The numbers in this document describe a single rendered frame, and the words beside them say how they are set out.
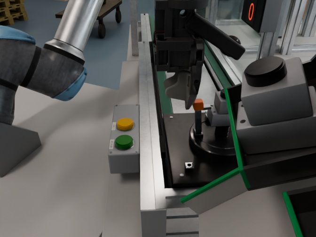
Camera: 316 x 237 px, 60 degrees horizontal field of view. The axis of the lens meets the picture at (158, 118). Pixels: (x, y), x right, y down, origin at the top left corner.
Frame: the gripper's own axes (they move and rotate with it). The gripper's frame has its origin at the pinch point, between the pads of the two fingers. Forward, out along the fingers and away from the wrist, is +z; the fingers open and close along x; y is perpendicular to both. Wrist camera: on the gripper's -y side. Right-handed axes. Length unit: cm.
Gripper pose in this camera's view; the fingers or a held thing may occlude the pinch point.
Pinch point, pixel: (191, 103)
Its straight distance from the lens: 55.6
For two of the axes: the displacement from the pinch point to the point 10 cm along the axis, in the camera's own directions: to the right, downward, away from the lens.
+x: 0.6, 5.6, -8.3
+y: -10.0, 0.3, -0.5
